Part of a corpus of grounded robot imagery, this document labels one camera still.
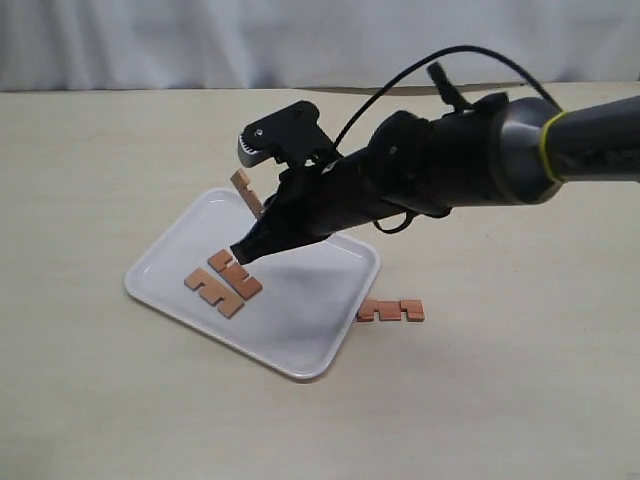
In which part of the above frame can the wooden notched puzzle piece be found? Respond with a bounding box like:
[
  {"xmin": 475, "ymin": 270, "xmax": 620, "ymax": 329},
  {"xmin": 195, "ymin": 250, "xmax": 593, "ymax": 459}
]
[
  {"xmin": 207, "ymin": 250, "xmax": 263, "ymax": 300},
  {"xmin": 356, "ymin": 298, "xmax": 426, "ymax": 322},
  {"xmin": 184, "ymin": 268, "xmax": 244, "ymax": 319},
  {"xmin": 230, "ymin": 169, "xmax": 264, "ymax": 219}
]

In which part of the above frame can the white cloth backdrop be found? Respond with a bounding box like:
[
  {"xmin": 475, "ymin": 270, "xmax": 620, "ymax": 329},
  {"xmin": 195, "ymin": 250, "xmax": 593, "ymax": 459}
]
[{"xmin": 1, "ymin": 1, "xmax": 639, "ymax": 91}]

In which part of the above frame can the white plastic tray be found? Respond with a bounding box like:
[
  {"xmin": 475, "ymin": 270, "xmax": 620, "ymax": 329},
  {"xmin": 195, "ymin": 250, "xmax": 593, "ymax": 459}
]
[{"xmin": 125, "ymin": 188, "xmax": 380, "ymax": 380}]

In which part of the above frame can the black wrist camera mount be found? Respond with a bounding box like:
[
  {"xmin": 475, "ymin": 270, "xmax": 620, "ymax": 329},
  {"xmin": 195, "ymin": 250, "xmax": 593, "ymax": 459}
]
[{"xmin": 237, "ymin": 100, "xmax": 341, "ymax": 168}]

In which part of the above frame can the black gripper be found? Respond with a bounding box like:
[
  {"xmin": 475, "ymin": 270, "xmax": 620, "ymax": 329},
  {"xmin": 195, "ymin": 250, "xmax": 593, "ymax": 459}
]
[{"xmin": 230, "ymin": 111, "xmax": 450, "ymax": 264}]

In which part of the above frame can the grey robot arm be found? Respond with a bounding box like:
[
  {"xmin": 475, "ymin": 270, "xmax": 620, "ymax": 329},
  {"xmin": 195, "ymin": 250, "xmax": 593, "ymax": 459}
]
[{"xmin": 231, "ymin": 94, "xmax": 639, "ymax": 264}]

